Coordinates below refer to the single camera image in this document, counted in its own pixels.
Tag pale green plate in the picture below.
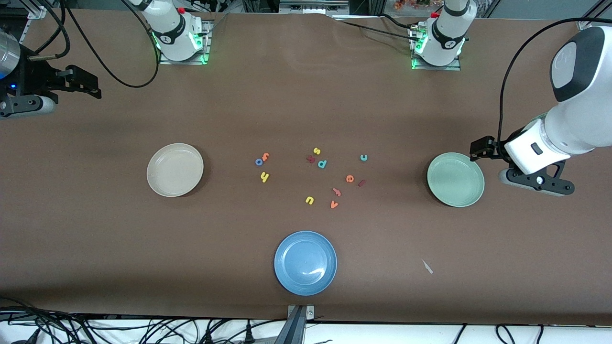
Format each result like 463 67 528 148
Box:
426 152 485 208

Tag beige brown plate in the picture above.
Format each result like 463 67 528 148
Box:
146 143 205 198

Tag orange artificial flowers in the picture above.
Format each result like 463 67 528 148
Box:
393 0 443 11

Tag blue plate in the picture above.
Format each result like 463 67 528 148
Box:
274 231 338 296

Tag grey metal box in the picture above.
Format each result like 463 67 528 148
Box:
279 0 350 14

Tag dark metal beam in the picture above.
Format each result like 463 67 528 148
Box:
273 306 306 344

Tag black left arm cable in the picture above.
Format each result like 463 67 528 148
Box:
497 17 612 149

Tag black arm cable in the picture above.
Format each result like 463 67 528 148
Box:
497 17 612 149
26 0 161 89

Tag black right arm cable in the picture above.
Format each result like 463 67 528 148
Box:
26 0 161 89

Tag aluminium frame corner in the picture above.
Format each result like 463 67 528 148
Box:
576 0 612 32
26 0 65 20

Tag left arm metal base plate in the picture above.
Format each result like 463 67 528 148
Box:
410 26 462 71

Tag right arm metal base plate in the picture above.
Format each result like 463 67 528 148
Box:
158 19 212 65

